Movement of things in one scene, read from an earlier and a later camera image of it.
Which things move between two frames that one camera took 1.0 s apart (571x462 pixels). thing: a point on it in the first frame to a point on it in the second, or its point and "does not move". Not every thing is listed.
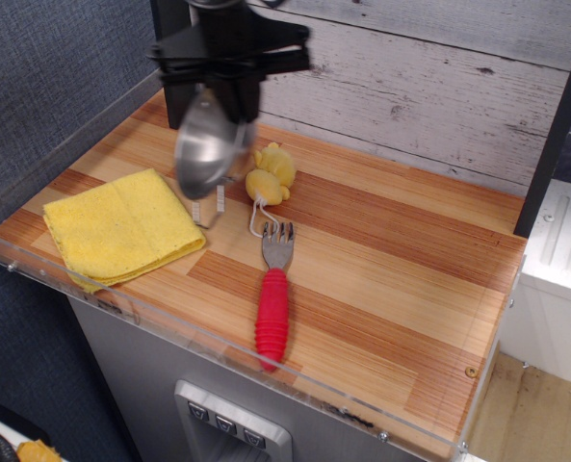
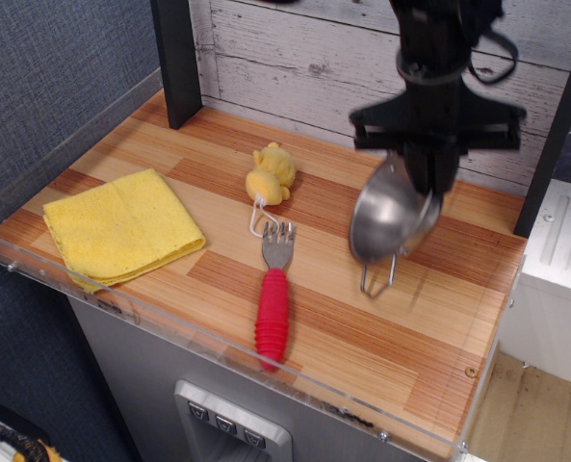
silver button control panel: (218, 430) does not move
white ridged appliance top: (559, 245) does not move
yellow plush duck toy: (271, 182) does not move
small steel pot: (215, 147) to (389, 218)
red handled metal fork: (272, 315) does not move
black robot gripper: (230, 51) to (434, 119)
